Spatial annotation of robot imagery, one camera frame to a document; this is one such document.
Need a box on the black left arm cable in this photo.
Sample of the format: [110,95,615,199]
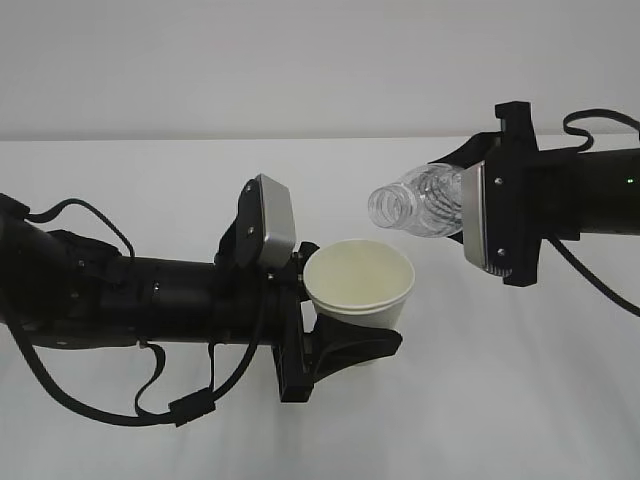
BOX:
[0,198,266,427]

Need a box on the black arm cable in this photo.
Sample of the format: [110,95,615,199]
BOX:
[0,198,266,427]
[547,107,640,319]

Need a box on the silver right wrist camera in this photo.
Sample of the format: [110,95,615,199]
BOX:
[460,159,531,279]

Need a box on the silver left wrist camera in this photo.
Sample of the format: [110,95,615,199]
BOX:
[214,174,296,271]

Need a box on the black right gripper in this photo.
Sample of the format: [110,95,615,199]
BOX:
[431,101,542,287]

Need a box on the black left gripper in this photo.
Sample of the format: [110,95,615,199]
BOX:
[262,241,403,403]

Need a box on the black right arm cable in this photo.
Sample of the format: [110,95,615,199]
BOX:
[547,107,640,319]

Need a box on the clear plastic water bottle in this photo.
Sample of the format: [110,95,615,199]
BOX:
[367,163,463,238]

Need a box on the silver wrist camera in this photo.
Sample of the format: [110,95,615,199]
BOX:
[460,159,531,279]
[214,174,296,271]

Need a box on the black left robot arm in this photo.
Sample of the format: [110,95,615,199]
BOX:
[1,190,402,403]

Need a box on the white paper cup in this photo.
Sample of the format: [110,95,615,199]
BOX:
[302,239,416,330]

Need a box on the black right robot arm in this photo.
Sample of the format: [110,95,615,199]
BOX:
[436,101,639,287]

